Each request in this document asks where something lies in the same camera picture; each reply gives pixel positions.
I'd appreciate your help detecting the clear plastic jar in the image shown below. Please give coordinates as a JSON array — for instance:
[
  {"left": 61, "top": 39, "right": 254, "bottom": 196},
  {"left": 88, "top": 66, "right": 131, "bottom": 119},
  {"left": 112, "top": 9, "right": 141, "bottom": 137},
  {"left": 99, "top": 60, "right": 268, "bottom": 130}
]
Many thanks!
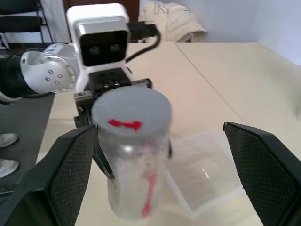
[{"left": 97, "top": 127, "right": 172, "bottom": 221}]

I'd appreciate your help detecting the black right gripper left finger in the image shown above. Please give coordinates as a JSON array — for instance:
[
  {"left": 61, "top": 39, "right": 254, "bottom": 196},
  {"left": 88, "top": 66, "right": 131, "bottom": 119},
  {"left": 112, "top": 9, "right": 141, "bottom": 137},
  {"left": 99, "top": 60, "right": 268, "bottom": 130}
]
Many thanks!
[{"left": 0, "top": 124, "right": 98, "bottom": 226}]

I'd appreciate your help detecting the grey jar lid red arrow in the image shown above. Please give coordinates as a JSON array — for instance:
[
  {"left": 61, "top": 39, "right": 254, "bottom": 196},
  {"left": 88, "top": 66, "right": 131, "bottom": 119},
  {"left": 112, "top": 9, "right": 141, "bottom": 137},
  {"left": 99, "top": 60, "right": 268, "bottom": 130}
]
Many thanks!
[{"left": 91, "top": 87, "right": 174, "bottom": 142}]

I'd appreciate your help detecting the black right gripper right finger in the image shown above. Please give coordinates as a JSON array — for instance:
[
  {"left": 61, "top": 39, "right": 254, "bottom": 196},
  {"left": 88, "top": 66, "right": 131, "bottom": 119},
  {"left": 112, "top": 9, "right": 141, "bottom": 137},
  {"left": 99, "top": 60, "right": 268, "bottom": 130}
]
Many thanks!
[{"left": 222, "top": 121, "right": 301, "bottom": 226}]

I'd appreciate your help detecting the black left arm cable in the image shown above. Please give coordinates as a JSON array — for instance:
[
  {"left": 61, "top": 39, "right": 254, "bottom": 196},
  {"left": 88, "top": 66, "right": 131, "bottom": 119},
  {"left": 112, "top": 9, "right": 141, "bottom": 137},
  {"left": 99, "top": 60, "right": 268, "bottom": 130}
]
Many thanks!
[{"left": 126, "top": 21, "right": 163, "bottom": 65}]

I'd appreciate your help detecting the white shoe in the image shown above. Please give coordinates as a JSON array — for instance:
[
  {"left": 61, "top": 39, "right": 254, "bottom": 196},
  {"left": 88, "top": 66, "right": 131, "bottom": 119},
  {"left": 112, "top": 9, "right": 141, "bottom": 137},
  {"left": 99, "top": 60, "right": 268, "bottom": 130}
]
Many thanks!
[
  {"left": 0, "top": 159, "right": 20, "bottom": 178},
  {"left": 0, "top": 133, "right": 19, "bottom": 148}
]

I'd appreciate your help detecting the clear plastic box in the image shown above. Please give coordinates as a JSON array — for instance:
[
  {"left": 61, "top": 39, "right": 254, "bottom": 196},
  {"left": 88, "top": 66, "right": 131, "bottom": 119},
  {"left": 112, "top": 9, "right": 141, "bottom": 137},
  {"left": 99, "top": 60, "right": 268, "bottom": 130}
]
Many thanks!
[{"left": 164, "top": 130, "right": 243, "bottom": 220}]

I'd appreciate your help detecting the cream jacket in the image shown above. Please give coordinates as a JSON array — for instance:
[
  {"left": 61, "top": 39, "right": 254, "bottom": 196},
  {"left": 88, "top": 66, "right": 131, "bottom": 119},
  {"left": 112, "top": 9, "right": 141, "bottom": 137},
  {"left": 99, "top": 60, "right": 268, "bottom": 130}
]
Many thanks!
[{"left": 138, "top": 1, "right": 209, "bottom": 43}]

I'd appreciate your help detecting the black folding chair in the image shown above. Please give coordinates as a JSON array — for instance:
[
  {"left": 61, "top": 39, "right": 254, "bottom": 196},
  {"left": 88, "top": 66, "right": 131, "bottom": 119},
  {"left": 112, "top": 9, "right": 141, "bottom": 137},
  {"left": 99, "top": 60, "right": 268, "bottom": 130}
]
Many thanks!
[{"left": 0, "top": 0, "right": 51, "bottom": 50}]

